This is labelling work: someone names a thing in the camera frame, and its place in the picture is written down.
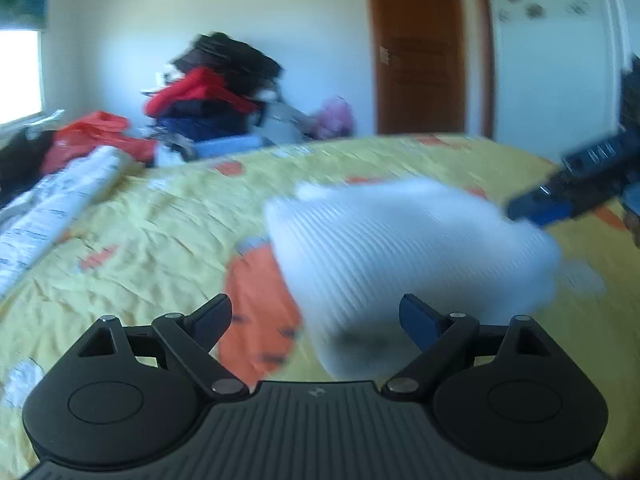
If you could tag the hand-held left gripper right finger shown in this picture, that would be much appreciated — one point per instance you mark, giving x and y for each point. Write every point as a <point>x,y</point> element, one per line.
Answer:
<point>418,320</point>

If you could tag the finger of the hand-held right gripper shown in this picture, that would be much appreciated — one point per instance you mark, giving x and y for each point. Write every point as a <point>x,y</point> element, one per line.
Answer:
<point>542,207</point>

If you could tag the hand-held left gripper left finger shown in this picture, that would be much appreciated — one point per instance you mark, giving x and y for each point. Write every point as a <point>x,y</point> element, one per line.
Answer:
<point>212,318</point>

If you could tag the white knit sweater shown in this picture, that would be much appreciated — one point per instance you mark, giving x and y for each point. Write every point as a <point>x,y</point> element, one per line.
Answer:
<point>415,255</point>

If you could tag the yellow carrot print quilt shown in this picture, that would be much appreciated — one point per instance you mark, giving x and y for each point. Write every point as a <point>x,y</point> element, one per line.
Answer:
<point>165,230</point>

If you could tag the white wardrobe with stickers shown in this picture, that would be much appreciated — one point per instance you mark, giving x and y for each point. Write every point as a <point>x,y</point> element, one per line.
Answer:
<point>555,60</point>

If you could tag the light blue knit garment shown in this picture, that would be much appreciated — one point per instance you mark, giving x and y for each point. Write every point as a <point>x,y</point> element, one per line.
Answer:
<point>225,146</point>

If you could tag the white script print quilt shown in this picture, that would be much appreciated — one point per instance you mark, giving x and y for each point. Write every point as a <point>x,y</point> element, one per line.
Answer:
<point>55,205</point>

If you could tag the navy garment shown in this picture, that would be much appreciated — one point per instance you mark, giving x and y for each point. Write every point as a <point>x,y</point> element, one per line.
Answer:
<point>210,122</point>

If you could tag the brown wooden door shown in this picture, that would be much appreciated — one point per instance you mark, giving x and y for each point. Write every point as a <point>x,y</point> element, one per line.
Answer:
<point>420,45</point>

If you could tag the silver grey plastic bag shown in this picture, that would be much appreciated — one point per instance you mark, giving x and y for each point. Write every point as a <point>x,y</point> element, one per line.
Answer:
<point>285,120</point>

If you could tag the red plastic bag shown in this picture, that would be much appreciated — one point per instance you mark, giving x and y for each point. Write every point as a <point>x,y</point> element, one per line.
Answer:
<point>95,137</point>

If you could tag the pink plastic bag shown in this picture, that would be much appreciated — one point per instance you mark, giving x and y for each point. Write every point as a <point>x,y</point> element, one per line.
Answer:
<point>334,117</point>

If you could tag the dark cloth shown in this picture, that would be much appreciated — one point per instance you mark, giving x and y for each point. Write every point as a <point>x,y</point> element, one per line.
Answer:
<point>22,160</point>

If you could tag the black lace garment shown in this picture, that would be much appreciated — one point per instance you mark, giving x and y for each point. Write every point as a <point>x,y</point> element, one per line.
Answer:
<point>230,57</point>

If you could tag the window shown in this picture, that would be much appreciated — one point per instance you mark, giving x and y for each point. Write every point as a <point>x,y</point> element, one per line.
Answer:
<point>19,75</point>

